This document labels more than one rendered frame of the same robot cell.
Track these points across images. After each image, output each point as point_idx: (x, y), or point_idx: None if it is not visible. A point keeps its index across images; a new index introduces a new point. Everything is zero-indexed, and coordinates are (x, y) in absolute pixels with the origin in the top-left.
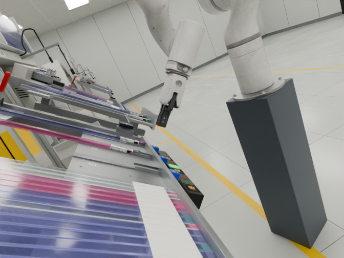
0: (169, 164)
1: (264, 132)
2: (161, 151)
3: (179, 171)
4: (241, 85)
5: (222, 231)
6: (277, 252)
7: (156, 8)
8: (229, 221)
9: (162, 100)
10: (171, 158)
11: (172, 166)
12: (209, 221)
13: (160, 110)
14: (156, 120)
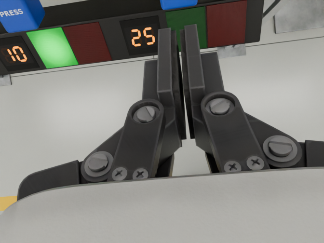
0: (60, 33)
1: None
2: (243, 21)
3: (19, 61)
4: None
5: (282, 105)
6: (197, 157)
7: None
8: (294, 124)
9: (154, 205)
10: (155, 53)
11: (42, 43)
12: (322, 90)
13: (202, 114)
14: (198, 42)
